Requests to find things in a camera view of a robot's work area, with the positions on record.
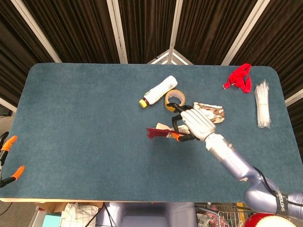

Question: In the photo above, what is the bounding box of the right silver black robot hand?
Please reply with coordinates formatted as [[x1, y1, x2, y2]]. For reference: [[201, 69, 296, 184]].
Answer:
[[166, 102, 217, 142]]

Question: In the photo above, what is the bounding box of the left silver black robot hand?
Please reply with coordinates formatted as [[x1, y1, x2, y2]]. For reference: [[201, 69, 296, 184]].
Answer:
[[0, 131, 26, 189]]

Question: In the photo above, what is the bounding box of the red ribbed paper folding fan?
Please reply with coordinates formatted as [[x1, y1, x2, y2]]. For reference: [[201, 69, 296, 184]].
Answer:
[[146, 122, 190, 140]]

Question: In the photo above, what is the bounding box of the crumpled gold red wrapper pack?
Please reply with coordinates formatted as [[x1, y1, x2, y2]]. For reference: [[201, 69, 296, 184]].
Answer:
[[193, 102, 226, 125]]

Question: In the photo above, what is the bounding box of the yellow packing tape roll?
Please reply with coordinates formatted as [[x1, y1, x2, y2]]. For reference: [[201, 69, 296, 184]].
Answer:
[[164, 89, 186, 112]]

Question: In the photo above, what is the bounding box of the white plastic bottle yellow cap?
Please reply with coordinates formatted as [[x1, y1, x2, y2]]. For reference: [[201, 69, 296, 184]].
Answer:
[[139, 75, 178, 109]]

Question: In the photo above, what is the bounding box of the white triangular screen foot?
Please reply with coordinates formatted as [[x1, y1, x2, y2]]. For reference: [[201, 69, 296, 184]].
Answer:
[[146, 48, 194, 65]]

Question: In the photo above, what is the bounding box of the brown cardboard box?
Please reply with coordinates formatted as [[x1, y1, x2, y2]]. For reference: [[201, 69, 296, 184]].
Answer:
[[35, 201, 105, 227]]

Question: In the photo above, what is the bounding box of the teal box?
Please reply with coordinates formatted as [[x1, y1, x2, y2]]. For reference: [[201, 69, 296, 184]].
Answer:
[[42, 214, 63, 227]]

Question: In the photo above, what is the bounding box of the brown pleated curtain panel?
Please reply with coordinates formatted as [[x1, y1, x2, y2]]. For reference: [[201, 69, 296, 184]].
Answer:
[[21, 0, 121, 64], [175, 0, 258, 66], [231, 0, 303, 123], [0, 0, 56, 102], [118, 0, 177, 64]]

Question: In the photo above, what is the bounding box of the white checkered cloth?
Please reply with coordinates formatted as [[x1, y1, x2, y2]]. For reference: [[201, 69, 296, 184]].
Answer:
[[61, 202, 99, 227]]

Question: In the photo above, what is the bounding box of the blue-grey robot torso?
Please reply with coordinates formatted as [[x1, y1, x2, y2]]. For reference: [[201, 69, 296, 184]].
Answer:
[[96, 202, 197, 227]]

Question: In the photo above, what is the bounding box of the red round object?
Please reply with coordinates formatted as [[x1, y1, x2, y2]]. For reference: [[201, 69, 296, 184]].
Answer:
[[243, 212, 294, 227]]

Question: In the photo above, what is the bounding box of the white screen frame post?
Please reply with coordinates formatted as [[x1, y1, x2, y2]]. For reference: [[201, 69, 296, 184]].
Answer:
[[169, 0, 184, 64], [10, 0, 62, 63], [285, 90, 303, 107], [106, 0, 129, 64], [0, 96, 18, 114], [221, 0, 265, 66]]

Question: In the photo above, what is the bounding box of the red lanyard strap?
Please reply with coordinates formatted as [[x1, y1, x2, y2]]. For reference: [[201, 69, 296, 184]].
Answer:
[[222, 63, 253, 94]]

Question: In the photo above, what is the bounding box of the bundle of clear cable ties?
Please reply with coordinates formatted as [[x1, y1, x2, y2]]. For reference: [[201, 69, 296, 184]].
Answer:
[[254, 79, 272, 129]]

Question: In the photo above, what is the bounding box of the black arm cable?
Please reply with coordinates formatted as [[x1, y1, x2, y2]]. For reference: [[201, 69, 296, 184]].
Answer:
[[252, 166, 285, 197]]

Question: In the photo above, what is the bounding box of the metal wire basket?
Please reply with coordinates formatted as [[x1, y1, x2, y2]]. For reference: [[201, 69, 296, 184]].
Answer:
[[195, 202, 252, 227]]

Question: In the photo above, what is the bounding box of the black printed velcro strap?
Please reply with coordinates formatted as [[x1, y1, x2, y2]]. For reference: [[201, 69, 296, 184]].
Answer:
[[274, 191, 290, 215]]

